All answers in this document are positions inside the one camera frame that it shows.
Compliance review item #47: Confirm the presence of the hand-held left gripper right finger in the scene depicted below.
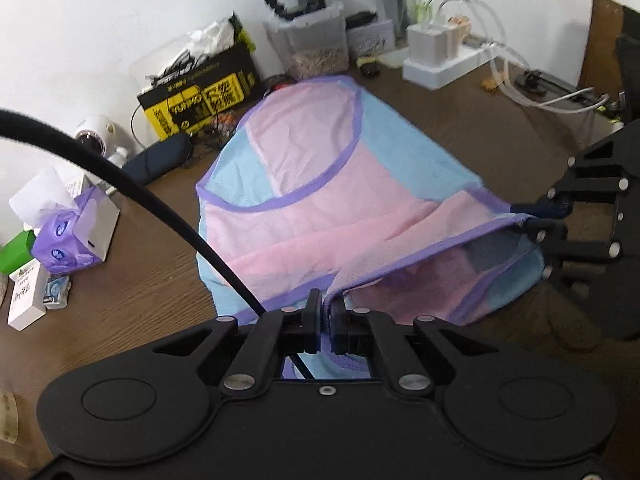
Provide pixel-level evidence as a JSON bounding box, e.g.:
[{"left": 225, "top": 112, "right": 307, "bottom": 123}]
[{"left": 330, "top": 298, "right": 494, "bottom": 395}]

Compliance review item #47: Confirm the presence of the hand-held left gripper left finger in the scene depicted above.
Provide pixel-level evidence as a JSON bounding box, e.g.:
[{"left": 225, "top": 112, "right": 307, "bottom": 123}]
[{"left": 150, "top": 287, "right": 324, "bottom": 394}]

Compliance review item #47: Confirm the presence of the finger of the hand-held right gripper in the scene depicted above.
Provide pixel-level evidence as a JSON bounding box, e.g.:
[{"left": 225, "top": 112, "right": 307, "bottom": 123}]
[
  {"left": 510, "top": 127, "right": 633, "bottom": 221},
  {"left": 517, "top": 221, "right": 626, "bottom": 311}
]

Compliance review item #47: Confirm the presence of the pink blue mesh garment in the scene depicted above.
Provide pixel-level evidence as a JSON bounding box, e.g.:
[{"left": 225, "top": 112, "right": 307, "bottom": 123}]
[{"left": 195, "top": 74, "right": 547, "bottom": 382}]

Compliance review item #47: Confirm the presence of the black standing panel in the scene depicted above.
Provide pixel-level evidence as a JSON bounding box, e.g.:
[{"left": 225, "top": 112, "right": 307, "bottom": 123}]
[{"left": 614, "top": 33, "right": 640, "bottom": 127}]

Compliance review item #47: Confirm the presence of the white power strip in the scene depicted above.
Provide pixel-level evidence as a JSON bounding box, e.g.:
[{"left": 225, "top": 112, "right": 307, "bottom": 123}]
[{"left": 402, "top": 42, "right": 507, "bottom": 91}]

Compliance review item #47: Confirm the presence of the brown wooden board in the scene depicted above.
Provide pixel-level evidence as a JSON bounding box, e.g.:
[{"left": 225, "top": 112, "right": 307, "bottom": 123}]
[{"left": 579, "top": 0, "right": 640, "bottom": 107}]

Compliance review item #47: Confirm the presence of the white charger block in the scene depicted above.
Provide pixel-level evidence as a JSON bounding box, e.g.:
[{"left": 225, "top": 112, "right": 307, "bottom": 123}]
[
  {"left": 445, "top": 27, "right": 466, "bottom": 59},
  {"left": 406, "top": 23, "right": 450, "bottom": 64}
]

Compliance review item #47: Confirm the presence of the beige small adapter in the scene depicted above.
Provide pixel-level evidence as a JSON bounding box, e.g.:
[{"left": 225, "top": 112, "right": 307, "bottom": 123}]
[{"left": 448, "top": 15, "right": 474, "bottom": 46}]

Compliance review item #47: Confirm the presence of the dark navy pouch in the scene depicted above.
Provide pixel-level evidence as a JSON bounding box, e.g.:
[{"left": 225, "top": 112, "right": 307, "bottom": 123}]
[{"left": 121, "top": 135, "right": 194, "bottom": 182}]

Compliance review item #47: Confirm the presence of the red packet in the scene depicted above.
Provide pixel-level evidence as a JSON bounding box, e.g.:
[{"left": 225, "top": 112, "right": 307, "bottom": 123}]
[{"left": 264, "top": 74, "right": 300, "bottom": 96}]

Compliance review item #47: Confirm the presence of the yellow black cardboard box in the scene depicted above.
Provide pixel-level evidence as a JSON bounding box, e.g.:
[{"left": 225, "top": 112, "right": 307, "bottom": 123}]
[{"left": 137, "top": 40, "right": 267, "bottom": 142}]

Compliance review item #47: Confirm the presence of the small blue packet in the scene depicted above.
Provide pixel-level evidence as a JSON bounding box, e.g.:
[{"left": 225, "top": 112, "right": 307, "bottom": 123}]
[{"left": 42, "top": 276, "right": 72, "bottom": 309}]

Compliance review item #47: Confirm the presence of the purple tissue box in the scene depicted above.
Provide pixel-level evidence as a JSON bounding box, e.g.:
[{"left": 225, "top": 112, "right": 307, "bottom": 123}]
[{"left": 7, "top": 166, "right": 122, "bottom": 277}]

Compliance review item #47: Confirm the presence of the black item on tin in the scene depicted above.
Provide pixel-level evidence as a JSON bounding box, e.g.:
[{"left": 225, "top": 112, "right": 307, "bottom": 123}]
[{"left": 345, "top": 10, "right": 379, "bottom": 30}]

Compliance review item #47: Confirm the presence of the clear plastic storage container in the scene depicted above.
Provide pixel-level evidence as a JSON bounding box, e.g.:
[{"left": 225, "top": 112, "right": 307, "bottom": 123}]
[{"left": 263, "top": 2, "right": 351, "bottom": 81}]

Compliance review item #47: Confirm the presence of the small white carton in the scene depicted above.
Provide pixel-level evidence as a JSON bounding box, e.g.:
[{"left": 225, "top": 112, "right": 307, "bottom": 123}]
[{"left": 7, "top": 259, "right": 49, "bottom": 332}]

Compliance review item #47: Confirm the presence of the crumpled white plastic bag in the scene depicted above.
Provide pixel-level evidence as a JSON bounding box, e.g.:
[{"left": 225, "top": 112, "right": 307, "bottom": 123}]
[{"left": 186, "top": 12, "right": 251, "bottom": 58}]

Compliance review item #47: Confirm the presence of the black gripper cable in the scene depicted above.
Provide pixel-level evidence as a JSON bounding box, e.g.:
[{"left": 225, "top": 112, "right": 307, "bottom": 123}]
[{"left": 0, "top": 109, "right": 316, "bottom": 382}]

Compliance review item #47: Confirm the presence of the white security camera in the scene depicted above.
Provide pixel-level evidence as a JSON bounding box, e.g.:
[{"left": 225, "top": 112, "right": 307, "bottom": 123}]
[{"left": 74, "top": 114, "right": 130, "bottom": 167}]

